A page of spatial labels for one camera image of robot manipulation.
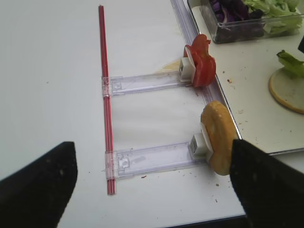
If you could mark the clear bun slice dispenser track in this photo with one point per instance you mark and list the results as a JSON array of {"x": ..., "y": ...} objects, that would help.
[{"x": 122, "y": 164}]

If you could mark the clear plastic salad box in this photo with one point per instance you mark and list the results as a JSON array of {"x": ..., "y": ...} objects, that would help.
[{"x": 211, "y": 22}]

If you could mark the upright bun slice left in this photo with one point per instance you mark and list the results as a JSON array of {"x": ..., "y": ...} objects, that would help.
[{"x": 221, "y": 132}]

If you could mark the red rod left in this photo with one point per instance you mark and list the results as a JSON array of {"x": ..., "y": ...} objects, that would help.
[{"x": 105, "y": 85}]

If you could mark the clear long rail left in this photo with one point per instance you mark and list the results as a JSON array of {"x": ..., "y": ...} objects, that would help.
[{"x": 214, "y": 91}]

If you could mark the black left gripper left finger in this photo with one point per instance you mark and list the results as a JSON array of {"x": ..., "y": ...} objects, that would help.
[{"x": 37, "y": 195}]

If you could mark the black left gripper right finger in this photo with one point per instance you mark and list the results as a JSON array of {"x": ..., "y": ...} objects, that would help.
[{"x": 270, "y": 192}]

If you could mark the green lettuce leaves in box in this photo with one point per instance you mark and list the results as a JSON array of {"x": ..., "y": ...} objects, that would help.
[{"x": 283, "y": 14}]

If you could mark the white pusher block at bun slice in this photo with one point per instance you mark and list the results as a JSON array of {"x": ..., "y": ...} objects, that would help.
[{"x": 200, "y": 146}]

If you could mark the cream rectangular serving tray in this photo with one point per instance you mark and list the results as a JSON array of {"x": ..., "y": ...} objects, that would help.
[{"x": 244, "y": 69}]

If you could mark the clear tomato dispenser track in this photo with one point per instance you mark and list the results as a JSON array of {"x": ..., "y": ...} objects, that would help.
[{"x": 143, "y": 83}]

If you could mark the white pusher block at tomato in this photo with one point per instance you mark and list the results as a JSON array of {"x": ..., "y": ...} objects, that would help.
[{"x": 187, "y": 67}]

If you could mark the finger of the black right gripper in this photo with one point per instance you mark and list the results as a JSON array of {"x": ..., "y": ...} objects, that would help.
[{"x": 301, "y": 45}]

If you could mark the bun bottom slice on tray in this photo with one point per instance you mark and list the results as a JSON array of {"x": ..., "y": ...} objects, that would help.
[{"x": 288, "y": 90}]

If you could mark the purple cabbage leaves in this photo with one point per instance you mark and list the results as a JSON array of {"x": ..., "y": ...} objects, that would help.
[{"x": 228, "y": 11}]

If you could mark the red tomato slices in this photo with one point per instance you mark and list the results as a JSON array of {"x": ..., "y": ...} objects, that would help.
[{"x": 205, "y": 64}]

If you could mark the green lettuce leaf piece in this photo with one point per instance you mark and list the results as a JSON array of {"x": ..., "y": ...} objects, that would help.
[{"x": 291, "y": 64}]

